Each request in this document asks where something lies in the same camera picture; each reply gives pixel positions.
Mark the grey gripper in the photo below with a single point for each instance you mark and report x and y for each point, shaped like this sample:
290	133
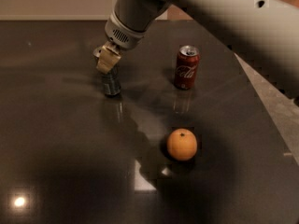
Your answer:
123	36

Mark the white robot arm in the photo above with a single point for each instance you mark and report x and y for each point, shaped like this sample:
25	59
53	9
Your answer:
264	33

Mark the silver redbull can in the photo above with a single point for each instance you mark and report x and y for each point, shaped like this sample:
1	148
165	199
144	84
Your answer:
110	81

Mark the red coke can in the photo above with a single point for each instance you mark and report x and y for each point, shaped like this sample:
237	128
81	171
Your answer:
186	69

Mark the orange fruit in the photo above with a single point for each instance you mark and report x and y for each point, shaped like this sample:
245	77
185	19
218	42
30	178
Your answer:
181	144

